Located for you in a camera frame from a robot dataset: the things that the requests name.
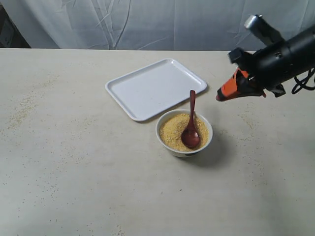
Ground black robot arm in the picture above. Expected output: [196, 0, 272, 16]
[216, 15, 315, 101]

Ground white rectangular plastic tray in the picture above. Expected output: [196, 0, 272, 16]
[105, 59, 207, 122]

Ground white ceramic bowl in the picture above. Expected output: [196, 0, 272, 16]
[156, 109, 213, 158]

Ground black cable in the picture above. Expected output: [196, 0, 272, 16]
[291, 69, 315, 95]

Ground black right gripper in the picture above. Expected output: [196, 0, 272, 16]
[216, 40, 292, 101]

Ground white backdrop curtain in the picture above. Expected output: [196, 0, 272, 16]
[1, 0, 315, 51]

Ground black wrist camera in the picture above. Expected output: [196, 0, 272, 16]
[228, 48, 246, 64]

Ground brown wooden spoon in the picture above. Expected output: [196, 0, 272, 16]
[181, 90, 199, 148]

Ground yellow millet grains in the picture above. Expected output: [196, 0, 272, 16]
[159, 113, 210, 152]

